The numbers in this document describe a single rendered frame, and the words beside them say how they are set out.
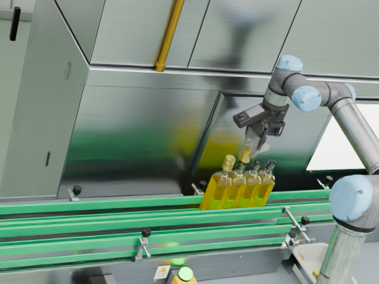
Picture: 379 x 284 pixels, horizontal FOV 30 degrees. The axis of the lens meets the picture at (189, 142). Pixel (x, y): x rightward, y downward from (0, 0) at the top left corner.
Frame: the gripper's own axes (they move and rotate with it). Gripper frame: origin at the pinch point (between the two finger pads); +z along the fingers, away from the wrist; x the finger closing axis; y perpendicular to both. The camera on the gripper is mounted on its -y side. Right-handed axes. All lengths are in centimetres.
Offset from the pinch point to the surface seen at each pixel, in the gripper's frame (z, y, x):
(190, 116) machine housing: -3.4, -15.9, 15.0
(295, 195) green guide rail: 23.5, 32.1, 2.7
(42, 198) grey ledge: 29, -60, 15
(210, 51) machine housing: -28.0, -17.0, 15.0
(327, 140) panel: 5.0, 44.0, 11.7
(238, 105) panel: -10.1, -1.2, 11.9
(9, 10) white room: 110, 4, 307
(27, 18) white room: 115, 19, 307
